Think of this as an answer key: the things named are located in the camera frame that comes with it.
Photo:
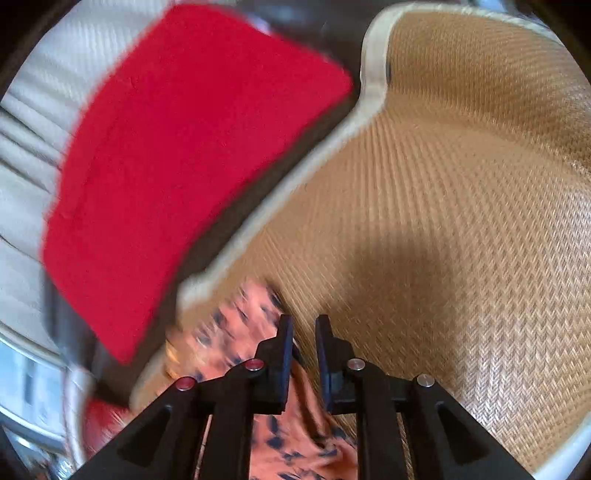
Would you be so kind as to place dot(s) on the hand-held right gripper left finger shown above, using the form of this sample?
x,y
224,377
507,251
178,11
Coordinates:
x,y
287,344

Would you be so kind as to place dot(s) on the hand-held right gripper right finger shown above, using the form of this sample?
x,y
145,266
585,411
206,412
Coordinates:
x,y
322,353

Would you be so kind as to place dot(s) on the orange floral garment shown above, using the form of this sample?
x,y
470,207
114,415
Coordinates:
x,y
304,429

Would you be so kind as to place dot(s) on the tan woven mat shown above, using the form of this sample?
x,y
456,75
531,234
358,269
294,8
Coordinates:
x,y
438,184

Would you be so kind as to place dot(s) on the red cloth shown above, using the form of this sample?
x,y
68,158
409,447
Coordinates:
x,y
184,161

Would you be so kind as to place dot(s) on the window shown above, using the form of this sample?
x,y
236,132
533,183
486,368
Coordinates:
x,y
27,383

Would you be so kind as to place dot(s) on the white textured curtain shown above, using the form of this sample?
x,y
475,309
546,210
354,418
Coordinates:
x,y
60,60

